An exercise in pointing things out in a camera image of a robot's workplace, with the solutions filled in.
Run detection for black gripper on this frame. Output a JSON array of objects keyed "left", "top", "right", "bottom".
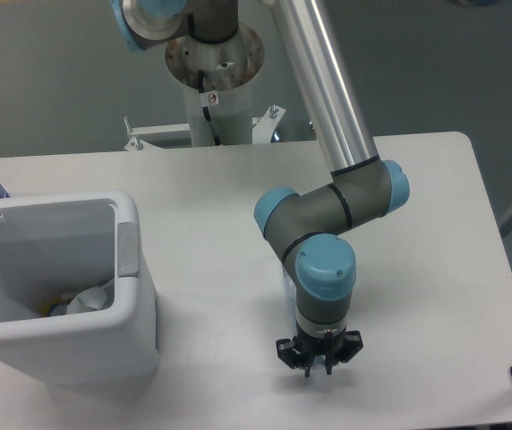
[{"left": 276, "top": 327, "right": 363, "bottom": 377}]

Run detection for clear plastic bottle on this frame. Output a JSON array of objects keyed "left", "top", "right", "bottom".
[{"left": 277, "top": 268, "right": 326, "bottom": 378}]

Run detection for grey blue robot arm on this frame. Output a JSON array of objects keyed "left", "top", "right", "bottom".
[{"left": 111, "top": 1, "right": 410, "bottom": 371}]

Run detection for trash inside can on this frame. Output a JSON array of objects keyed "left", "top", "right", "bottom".
[{"left": 41, "top": 293, "right": 75, "bottom": 317}]

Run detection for black cable on pedestal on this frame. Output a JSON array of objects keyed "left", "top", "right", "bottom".
[{"left": 196, "top": 69, "right": 222, "bottom": 147}]

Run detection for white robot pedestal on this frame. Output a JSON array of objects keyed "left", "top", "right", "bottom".
[{"left": 124, "top": 23, "right": 286, "bottom": 151}]

